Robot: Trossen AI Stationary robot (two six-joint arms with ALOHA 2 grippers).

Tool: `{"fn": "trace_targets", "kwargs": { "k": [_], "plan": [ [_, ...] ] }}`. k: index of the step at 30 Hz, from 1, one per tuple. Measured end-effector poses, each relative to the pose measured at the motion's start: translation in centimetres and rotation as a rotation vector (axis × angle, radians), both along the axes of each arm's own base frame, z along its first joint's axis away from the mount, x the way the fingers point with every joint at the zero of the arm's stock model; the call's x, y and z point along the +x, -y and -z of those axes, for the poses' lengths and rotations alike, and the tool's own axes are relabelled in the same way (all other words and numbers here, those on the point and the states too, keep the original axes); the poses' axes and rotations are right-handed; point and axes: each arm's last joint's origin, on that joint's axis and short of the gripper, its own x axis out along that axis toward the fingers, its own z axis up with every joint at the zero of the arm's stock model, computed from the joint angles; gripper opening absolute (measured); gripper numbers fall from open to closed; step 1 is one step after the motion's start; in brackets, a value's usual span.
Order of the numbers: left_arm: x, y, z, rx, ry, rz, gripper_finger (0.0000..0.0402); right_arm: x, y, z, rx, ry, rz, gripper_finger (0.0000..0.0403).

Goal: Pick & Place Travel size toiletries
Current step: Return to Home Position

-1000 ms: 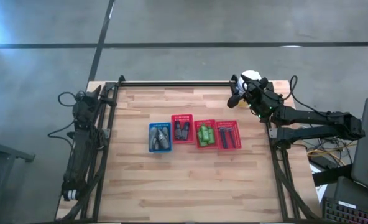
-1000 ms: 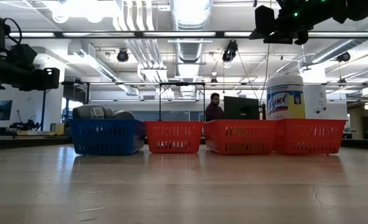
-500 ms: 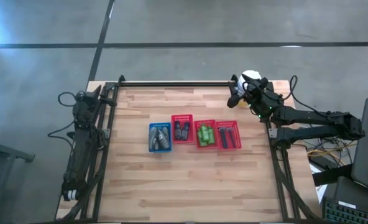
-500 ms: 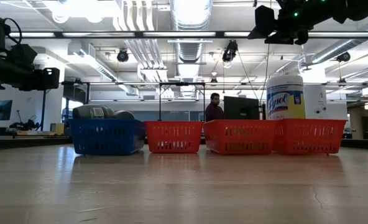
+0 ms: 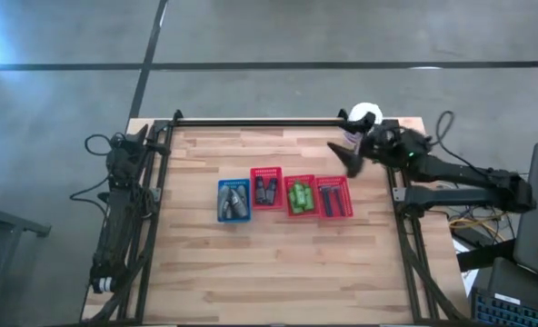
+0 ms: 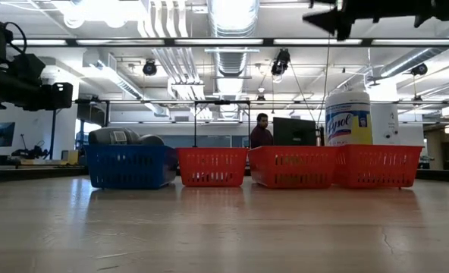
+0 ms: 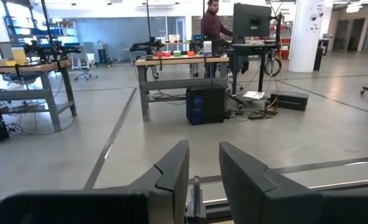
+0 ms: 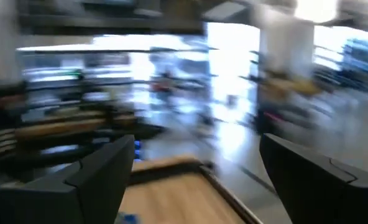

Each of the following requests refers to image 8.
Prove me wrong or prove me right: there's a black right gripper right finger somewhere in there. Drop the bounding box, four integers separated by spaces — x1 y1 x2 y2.
259 133 368 224

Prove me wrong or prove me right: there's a wooden table with black edge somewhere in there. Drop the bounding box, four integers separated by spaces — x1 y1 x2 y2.
129 160 264 224

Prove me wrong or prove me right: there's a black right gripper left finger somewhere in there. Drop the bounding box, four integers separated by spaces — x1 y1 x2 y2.
0 134 136 224

